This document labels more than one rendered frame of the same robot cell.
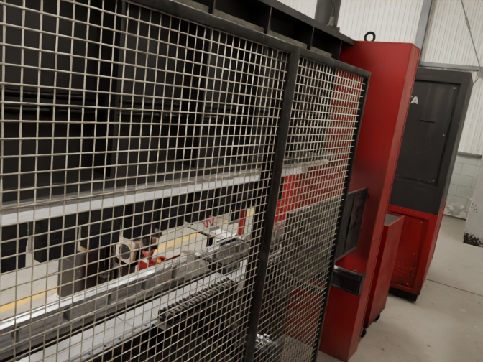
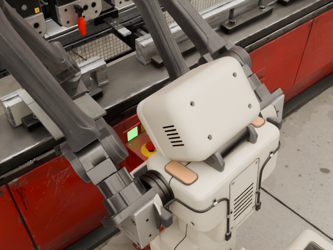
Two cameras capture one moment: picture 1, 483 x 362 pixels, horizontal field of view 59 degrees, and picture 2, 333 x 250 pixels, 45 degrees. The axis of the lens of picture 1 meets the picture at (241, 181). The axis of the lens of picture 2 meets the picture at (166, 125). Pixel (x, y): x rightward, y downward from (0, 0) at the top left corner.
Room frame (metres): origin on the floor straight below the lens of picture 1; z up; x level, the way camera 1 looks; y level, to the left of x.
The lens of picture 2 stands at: (3.35, 0.74, 1.87)
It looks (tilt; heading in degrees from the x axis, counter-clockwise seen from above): 46 degrees down; 197
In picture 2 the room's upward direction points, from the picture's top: 1 degrees clockwise
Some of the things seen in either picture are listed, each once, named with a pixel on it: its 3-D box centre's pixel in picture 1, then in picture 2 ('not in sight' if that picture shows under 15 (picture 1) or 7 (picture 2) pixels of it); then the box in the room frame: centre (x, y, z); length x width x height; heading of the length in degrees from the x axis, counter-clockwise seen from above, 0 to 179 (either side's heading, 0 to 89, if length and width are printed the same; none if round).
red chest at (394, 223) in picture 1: (356, 267); not in sight; (3.53, -1.10, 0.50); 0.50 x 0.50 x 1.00; 57
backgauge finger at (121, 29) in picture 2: (213, 259); (109, 18); (2.04, 0.09, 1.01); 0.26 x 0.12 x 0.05; 57
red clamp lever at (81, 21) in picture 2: not in sight; (80, 19); (2.37, 0.15, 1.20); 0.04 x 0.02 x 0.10; 57
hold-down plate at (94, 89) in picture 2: not in sight; (63, 106); (2.46, 0.08, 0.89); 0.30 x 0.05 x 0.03; 147
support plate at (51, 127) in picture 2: (212, 230); (60, 102); (2.54, 0.14, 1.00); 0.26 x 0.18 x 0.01; 57
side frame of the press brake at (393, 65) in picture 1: (326, 198); not in sight; (3.18, -0.66, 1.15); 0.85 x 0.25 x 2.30; 57
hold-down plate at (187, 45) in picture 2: not in sight; (182, 49); (1.99, 0.39, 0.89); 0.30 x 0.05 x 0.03; 147
